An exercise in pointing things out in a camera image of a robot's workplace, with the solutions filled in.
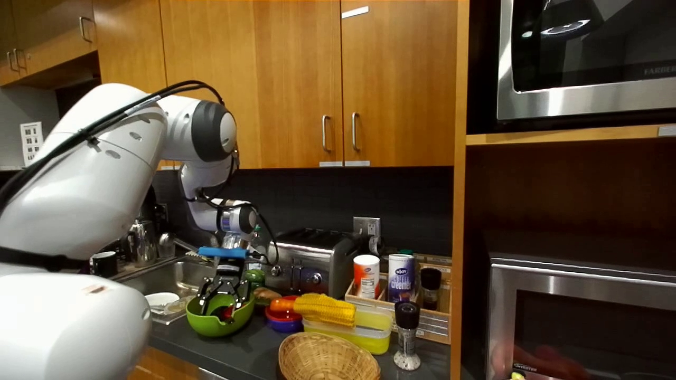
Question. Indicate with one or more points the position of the white canister red label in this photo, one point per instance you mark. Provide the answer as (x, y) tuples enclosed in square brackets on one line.
[(366, 275)]

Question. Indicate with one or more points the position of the steel countertop oven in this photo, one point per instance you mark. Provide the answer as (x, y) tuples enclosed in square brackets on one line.
[(583, 317)]

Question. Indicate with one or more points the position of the green plastic bowl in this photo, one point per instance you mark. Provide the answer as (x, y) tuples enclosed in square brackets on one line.
[(211, 326)]

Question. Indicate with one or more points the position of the beige toy potato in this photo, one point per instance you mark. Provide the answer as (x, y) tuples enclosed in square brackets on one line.
[(267, 294)]

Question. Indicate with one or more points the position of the silver toaster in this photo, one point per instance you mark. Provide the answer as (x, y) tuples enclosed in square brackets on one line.
[(317, 265)]

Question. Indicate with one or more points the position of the red bowl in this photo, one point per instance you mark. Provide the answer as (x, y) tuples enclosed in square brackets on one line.
[(284, 307)]

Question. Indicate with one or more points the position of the green toy bell pepper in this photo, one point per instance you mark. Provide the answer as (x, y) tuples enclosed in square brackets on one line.
[(257, 275)]

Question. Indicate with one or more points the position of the small white dish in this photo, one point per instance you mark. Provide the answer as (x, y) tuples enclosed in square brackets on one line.
[(164, 303)]

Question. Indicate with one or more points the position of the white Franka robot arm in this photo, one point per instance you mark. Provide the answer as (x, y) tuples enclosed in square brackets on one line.
[(77, 212)]

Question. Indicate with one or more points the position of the metal kitchen faucet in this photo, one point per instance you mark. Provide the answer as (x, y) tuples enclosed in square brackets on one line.
[(165, 245)]

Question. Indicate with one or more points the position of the wicker basket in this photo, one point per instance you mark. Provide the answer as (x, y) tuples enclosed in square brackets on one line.
[(328, 359)]

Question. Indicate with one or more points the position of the blue bowl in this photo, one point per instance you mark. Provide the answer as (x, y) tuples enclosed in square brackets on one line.
[(284, 326)]

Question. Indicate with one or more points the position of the black pepper grinder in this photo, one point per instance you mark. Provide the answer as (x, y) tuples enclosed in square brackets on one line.
[(407, 330)]

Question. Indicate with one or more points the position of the wooden cabinet door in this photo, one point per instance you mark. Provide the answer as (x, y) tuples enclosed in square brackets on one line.
[(130, 44), (282, 77), (397, 77)]

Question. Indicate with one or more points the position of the stainless steel sink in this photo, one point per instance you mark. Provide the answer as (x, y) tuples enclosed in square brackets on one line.
[(159, 278)]

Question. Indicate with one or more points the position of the dark spice jar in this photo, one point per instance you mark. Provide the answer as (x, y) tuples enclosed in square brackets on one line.
[(430, 286)]

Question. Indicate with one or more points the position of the white canister blue label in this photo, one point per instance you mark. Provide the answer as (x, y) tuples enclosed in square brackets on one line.
[(400, 275)]

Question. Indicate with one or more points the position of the white wall panel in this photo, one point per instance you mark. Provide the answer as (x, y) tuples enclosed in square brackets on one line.
[(33, 142)]

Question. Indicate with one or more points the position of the black mug white rim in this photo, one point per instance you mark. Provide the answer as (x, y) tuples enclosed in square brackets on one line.
[(107, 265)]

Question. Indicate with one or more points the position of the wooden crate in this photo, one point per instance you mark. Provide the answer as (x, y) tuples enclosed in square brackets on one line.
[(433, 319)]

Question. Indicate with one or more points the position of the red toy vegetable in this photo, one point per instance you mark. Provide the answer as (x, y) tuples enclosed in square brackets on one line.
[(233, 311)]

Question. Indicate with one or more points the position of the yellow-green plastic container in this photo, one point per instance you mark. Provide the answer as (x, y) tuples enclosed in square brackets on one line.
[(371, 335)]

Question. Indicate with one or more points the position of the steel built-in microwave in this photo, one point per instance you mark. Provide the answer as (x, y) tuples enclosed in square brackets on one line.
[(583, 59)]

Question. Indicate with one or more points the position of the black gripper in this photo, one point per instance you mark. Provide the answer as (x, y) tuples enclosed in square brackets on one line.
[(228, 271)]

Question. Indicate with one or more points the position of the wall power outlet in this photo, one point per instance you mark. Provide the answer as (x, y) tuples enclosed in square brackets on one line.
[(366, 229)]

